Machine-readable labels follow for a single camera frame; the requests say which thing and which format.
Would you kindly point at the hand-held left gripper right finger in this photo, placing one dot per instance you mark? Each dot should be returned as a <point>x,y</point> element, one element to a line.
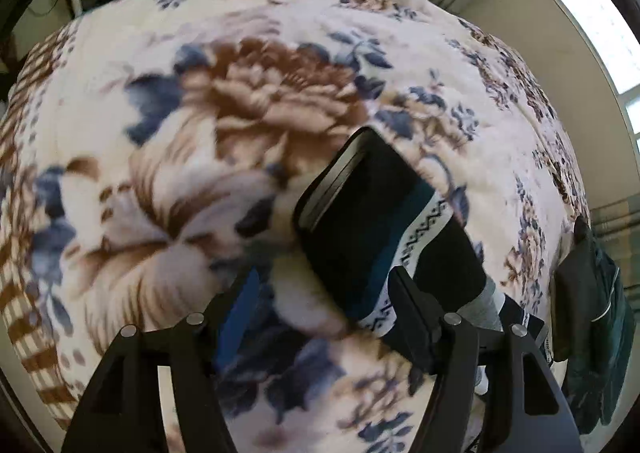
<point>411,323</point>

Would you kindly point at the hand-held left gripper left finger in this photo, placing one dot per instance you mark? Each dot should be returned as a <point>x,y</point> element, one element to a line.
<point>239,318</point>

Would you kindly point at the black teal white patterned sock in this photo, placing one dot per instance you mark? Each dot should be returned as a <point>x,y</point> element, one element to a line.
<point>360,233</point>

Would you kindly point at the dark green jacket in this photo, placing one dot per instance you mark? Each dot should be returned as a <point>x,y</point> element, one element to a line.
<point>592,313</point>

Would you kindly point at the floral fleece blanket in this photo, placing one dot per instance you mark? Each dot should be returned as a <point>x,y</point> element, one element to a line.
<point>200,133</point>

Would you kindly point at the window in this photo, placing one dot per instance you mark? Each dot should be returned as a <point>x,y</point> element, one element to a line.
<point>607,43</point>

